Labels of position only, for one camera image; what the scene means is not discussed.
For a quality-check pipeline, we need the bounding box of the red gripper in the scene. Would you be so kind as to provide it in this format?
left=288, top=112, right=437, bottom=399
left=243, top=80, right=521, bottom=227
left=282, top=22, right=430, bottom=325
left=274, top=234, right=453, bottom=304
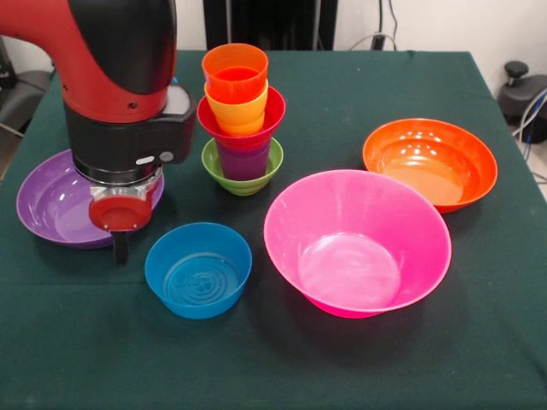
left=88, top=194, right=155, bottom=267

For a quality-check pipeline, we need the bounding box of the purple plastic cup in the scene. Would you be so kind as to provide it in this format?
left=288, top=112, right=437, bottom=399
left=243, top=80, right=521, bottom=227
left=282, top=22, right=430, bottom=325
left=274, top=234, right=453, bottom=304
left=216, top=138, right=272, bottom=181

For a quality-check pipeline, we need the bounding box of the red plastic bowl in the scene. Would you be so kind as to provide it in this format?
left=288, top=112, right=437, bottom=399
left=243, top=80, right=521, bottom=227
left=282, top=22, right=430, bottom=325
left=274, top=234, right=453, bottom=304
left=196, top=86, right=287, bottom=152

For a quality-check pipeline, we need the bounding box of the yellow plastic cup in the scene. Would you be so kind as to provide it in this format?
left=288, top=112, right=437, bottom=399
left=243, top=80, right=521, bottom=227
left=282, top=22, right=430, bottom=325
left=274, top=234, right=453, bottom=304
left=203, top=80, right=270, bottom=138

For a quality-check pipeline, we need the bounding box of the orange plastic cup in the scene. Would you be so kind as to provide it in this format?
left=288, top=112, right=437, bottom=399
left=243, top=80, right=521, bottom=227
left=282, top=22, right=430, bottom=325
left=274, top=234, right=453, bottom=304
left=201, top=43, right=270, bottom=105

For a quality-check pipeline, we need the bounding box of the pink plastic bowl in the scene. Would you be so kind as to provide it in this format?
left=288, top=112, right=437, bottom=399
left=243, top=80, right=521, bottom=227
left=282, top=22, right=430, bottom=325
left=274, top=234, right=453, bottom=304
left=263, top=169, right=453, bottom=319

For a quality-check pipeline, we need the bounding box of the small blue plastic bowl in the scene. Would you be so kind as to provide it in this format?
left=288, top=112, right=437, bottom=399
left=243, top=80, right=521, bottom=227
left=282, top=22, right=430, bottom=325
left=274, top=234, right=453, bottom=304
left=144, top=221, right=254, bottom=320

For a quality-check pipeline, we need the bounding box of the purple plastic bowl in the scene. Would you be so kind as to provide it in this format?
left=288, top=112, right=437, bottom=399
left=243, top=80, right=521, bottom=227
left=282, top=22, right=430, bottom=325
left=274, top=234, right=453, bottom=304
left=15, top=148, right=166, bottom=250

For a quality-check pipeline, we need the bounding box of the green plastic bowl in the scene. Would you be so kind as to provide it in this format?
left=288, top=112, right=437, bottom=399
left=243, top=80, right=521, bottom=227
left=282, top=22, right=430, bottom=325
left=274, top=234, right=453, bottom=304
left=201, top=137, right=285, bottom=197

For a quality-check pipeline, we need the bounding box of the black chair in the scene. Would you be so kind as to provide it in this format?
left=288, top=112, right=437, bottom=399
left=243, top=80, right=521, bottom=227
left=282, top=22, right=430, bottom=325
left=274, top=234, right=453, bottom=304
left=0, top=36, right=59, bottom=138

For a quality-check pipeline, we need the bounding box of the dark green tablecloth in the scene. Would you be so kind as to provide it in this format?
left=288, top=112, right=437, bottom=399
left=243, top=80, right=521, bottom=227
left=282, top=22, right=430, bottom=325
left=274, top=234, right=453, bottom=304
left=0, top=48, right=547, bottom=410

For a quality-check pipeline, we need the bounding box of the orange plastic bowl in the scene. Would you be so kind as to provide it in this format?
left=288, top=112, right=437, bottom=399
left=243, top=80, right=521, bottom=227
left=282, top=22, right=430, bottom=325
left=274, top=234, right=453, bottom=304
left=362, top=118, right=499, bottom=215

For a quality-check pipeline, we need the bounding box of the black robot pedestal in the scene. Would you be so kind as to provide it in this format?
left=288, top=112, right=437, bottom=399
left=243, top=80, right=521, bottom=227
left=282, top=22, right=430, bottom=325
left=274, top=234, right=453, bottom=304
left=204, top=0, right=338, bottom=51

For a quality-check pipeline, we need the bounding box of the white cable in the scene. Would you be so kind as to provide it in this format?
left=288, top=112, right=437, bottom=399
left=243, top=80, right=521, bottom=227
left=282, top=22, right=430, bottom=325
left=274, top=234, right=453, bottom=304
left=348, top=32, right=376, bottom=51

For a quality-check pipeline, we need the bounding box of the black cable with plug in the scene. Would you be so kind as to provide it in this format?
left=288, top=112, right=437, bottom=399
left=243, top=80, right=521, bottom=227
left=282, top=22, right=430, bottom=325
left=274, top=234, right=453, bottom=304
left=370, top=0, right=399, bottom=52

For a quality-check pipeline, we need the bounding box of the grey and blue cable bundle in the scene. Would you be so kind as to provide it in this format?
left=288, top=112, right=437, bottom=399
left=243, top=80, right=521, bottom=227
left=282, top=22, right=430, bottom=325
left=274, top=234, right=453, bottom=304
left=511, top=87, right=547, bottom=149

